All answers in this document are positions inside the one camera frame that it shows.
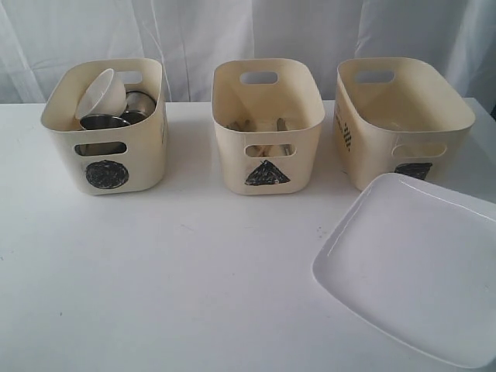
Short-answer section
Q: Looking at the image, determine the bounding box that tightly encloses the small steel cup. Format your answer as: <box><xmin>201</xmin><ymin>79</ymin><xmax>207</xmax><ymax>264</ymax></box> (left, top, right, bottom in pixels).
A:
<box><xmin>120</xmin><ymin>91</ymin><xmax>157</xmax><ymax>125</ymax></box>

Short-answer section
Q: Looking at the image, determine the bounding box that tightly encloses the large steel cup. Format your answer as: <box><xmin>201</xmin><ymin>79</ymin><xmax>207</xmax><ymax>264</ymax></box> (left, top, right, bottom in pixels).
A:
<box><xmin>74</xmin><ymin>114</ymin><xmax>130</xmax><ymax>157</ymax></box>

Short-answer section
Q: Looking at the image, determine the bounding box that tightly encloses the white plastic bowl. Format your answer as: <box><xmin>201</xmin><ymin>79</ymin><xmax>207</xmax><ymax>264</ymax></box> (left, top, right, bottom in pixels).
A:
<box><xmin>74</xmin><ymin>68</ymin><xmax>127</xmax><ymax>119</ymax></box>

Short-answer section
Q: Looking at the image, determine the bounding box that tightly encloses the white rectangular plate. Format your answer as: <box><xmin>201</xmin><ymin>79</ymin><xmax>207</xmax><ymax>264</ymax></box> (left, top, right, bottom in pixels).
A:
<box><xmin>312</xmin><ymin>174</ymin><xmax>495</xmax><ymax>369</ymax></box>

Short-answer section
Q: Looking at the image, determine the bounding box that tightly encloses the dark wooden chopstick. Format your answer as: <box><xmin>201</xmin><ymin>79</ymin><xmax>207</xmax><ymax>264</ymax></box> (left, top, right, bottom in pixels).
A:
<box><xmin>246</xmin><ymin>145</ymin><xmax>281</xmax><ymax>158</ymax></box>

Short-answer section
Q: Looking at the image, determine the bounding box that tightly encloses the steel spoon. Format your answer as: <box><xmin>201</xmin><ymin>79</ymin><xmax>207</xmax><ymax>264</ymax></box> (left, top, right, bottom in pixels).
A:
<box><xmin>226</xmin><ymin>119</ymin><xmax>252</xmax><ymax>132</ymax></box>

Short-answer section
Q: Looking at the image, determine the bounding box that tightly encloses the steel knife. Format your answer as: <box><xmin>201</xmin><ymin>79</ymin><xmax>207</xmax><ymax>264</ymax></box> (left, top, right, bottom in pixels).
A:
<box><xmin>276</xmin><ymin>118</ymin><xmax>288</xmax><ymax>132</ymax></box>

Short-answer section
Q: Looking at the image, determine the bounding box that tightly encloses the cream bin with triangle mark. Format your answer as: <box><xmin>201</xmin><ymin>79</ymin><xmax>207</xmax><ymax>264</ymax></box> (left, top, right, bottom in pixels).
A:
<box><xmin>211</xmin><ymin>58</ymin><xmax>326</xmax><ymax>195</ymax></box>

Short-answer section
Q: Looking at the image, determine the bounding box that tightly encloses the cream bin with circle mark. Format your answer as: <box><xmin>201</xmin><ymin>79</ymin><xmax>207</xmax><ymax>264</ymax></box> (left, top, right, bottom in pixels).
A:
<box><xmin>40</xmin><ymin>58</ymin><xmax>168</xmax><ymax>195</ymax></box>

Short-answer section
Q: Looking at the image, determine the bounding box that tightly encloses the white backdrop curtain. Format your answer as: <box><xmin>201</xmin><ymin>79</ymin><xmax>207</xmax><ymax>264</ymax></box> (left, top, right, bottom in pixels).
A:
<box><xmin>1</xmin><ymin>1</ymin><xmax>495</xmax><ymax>111</ymax></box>

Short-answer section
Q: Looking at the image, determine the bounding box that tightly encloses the cream bin with square mark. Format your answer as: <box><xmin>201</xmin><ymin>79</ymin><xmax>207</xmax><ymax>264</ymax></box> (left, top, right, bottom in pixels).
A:
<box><xmin>333</xmin><ymin>57</ymin><xmax>475</xmax><ymax>190</ymax></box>

